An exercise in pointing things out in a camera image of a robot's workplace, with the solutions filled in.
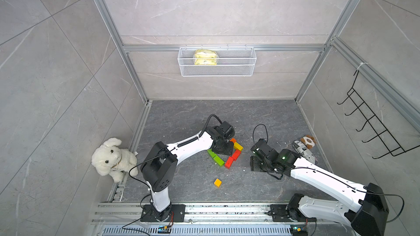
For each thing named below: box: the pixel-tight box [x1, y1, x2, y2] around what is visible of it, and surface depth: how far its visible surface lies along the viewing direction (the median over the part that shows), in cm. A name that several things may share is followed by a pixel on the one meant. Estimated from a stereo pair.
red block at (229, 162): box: [224, 156, 235, 169], surface depth 89 cm
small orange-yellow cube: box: [213, 178, 223, 189], surface depth 82 cm
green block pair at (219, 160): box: [213, 155, 225, 167], surface depth 90 cm
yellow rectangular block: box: [233, 141, 244, 152], surface depth 95 cm
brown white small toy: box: [300, 134, 317, 150], surface depth 97 cm
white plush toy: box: [91, 137, 139, 183], surface depth 76 cm
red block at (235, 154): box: [231, 149, 242, 162], surface depth 94 cm
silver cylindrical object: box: [292, 139, 316, 164], surface depth 93 cm
